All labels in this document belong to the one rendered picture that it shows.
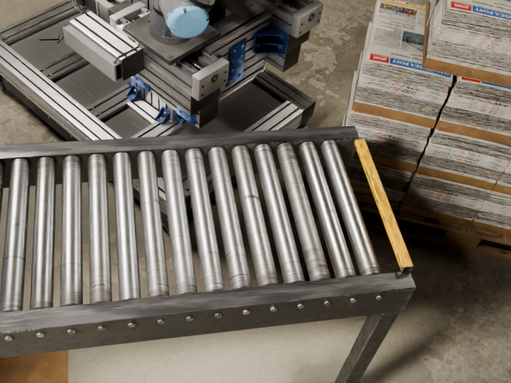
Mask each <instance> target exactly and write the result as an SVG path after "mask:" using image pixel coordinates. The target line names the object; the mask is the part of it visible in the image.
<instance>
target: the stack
mask: <svg viewBox="0 0 511 383"><path fill-rule="evenodd" d="M425 15H426V6H423V5H416V4H412V3H408V2H402V1H398V0H377V2H376V5H375V9H374V13H373V21H372V22H369V25H368V28H367V34H366V39H365V43H364V48H363V51H362V53H363V55H362V53H361V55H360V60H359V65H358V69H357V71H355V72H354V76H353V80H352V85H351V93H350V97H349V102H348V106H347V109H348V110H347V109H346V111H345V114H344V119H343V122H342V125H341V126H352V125H355V128H356V129H357V133H358V135H359V138H364V139H365V141H366V143H367V146H368V148H369V151H370V154H372V155H376V156H380V157H386V158H389V159H393V160H399V161H403V162H406V163H413V164H417V162H418V166H422V167H426V168H429V169H436V170H439V171H443V172H447V173H453V174H457V175H460V176H466V177H470V178H473V179H479V180H482V181H486V182H492V183H495V182H497V184H498V185H505V186H508V187H511V146H509V145H505V144H499V143H495V142H492V141H486V140H481V139H478V138H472V137H469V136H464V135H458V134H455V133H451V132H447V131H441V130H437V129H435V125H434V127H433V128H426V127H423V126H419V125H413V124H410V123H406V122H400V121H396V120H393V119H387V118H383V117H379V116H373V115H370V114H366V113H362V112H356V111H353V110H351V109H352V107H353V106H352V105H353V101H354V102H358V103H364V104H367V105H371V106H378V107H382V108H385V109H392V110H395V111H399V112H405V113H409V114H412V115H416V116H422V117H425V118H429V119H435V120H436V118H437V116H438V114H439V120H440V121H444V122H451V123H454V124H458V125H464V126H468V127H472V128H478V129H481V130H485V131H491V132H494V133H498V134H502V135H508V136H511V87H505V86H502V85H498V84H492V83H487V82H484V81H477V80H474V79H470V78H464V77H459V76H456V75H452V74H446V73H442V72H438V71H432V70H428V69H424V68H422V61H423V49H424V27H425ZM361 57H362V60H361ZM360 61H361V63H360ZM359 69H360V73H359ZM358 73H359V77H358ZM357 77H358V79H357ZM356 85H357V89H356ZM355 89H356V93H355ZM354 93H355V97H354ZM346 113H347V115H346ZM346 116H347V117H346ZM345 117H346V122H345ZM344 122H345V125H344ZM418 160H419V161H418ZM374 164H375V163H374ZM375 167H376V170H377V172H378V174H379V177H380V180H381V183H382V186H383V188H384V190H385V193H386V196H387V198H388V200H389V201H390V202H393V203H396V204H398V203H399V202H400V201H401V204H403V205H407V206H410V207H416V208H420V209H424V210H430V211H433V212H437V213H441V214H446V215H449V216H454V217H459V218H462V219H466V220H473V221H476V222H479V223H485V224H488V225H491V226H497V227H500V228H504V229H509V230H511V195H505V194H502V193H499V192H495V191H490V190H486V189H482V188H477V187H473V186H470V185H463V184H460V183H457V182H450V181H447V180H443V179H438V178H434V177H430V176H424V175H421V174H417V173H415V171H416V169H415V171H414V172H410V171H407V170H403V169H396V168H393V167H389V166H383V165H379V164H375ZM417 168H418V167H417ZM347 174H348V178H349V180H350V183H351V187H352V189H353V191H354V193H358V194H361V195H366V196H370V197H373V193H372V191H371V188H370V185H369V182H368V180H367V177H366V174H365V172H364V170H363V166H362V164H361V161H360V160H355V159H352V161H351V164H350V165H348V168H347ZM373 198H374V197H373ZM392 212H393V214H394V216H395V218H396V219H400V220H406V221H409V222H412V223H418V224H422V225H425V226H431V227H434V228H438V229H444V232H443V234H442V235H441V236H439V235H436V234H432V233H426V232H423V231H420V230H416V229H410V228H407V227H403V226H398V227H399V229H400V232H401V234H402V235H404V236H410V237H413V238H416V239H422V240H426V241H429V242H435V243H439V244H442V245H447V246H451V247H454V248H460V249H464V250H467V251H470V252H476V253H480V254H483V255H489V256H492V257H495V258H502V259H505V260H508V261H511V252H505V251H502V250H499V249H495V248H490V247H486V246H482V245H479V243H480V241H481V240H482V239H485V240H488V241H492V242H498V243H501V244H504V245H511V237H508V236H503V235H500V234H496V233H490V232H487V231H483V230H480V229H474V228H471V227H467V226H462V225H458V224H455V223H449V222H446V221H441V220H436V219H432V218H429V217H422V216H419V215H415V214H410V213H405V212H402V211H398V210H393V209H392Z"/></svg>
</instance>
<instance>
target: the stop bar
mask: <svg viewBox="0 0 511 383"><path fill-rule="evenodd" d="M354 145H355V147H356V150H357V153H358V156H359V158H360V161H361V164H362V166H363V170H364V172H365V174H366V177H367V180H368V182H369V185H370V188H371V191H372V193H373V197H374V199H375V201H376V205H377V207H378V209H379V213H380V215H381V218H382V221H383V223H384V226H385V228H386V232H387V234H388V237H389V240H390V242H391V245H392V248H393V251H394V253H395V256H396V259H397V261H398V265H399V267H400V269H401V271H402V272H405V271H412V270H413V268H414V265H413V263H412V261H411V257H410V255H409V253H408V250H407V247H406V244H405V242H404V240H403V237H402V234H401V232H400V229H399V227H398V224H397V222H396V219H395V216H394V214H393V212H392V208H391V206H390V203H389V200H388V198H387V196H386V193H385V190H384V188H383V186H382V183H381V180H380V177H379V174H378V172H377V170H376V167H375V164H374V162H373V158H372V156H371V154H370V151H369V148H368V146H367V143H366V141H365V139H364V138H358V139H355V141H354Z"/></svg>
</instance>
